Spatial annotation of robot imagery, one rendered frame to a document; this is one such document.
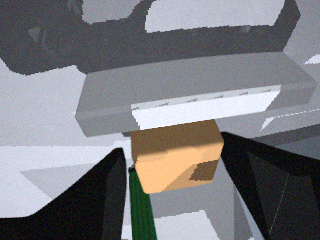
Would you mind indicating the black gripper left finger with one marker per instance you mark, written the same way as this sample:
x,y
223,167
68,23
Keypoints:
x,y
92,209

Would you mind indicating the tan block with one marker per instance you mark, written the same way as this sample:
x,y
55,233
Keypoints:
x,y
176,156

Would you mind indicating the clear-fronted tan box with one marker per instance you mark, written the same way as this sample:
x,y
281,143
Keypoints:
x,y
182,91

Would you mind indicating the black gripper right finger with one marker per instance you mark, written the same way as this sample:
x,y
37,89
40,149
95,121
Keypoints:
x,y
281,189

